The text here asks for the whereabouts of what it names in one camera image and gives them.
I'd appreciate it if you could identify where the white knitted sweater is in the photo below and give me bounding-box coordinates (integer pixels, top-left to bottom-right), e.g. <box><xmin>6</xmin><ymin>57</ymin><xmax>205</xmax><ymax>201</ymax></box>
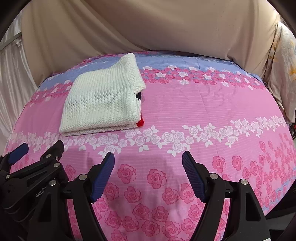
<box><xmin>59</xmin><ymin>53</ymin><xmax>146</xmax><ymax>136</ymax></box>

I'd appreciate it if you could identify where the white satin curtain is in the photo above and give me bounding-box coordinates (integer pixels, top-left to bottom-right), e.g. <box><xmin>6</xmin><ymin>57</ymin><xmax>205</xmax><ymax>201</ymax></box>
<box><xmin>0</xmin><ymin>13</ymin><xmax>37</xmax><ymax>152</ymax></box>

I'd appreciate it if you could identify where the pink floral bed sheet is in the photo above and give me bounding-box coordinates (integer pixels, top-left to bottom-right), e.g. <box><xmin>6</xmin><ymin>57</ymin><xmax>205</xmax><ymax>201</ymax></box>
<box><xmin>6</xmin><ymin>52</ymin><xmax>295</xmax><ymax>240</ymax></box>

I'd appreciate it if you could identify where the floral patterned cloth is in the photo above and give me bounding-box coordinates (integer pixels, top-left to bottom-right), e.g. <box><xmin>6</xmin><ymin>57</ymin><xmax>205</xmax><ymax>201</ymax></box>
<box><xmin>263</xmin><ymin>22</ymin><xmax>295</xmax><ymax>123</ymax></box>

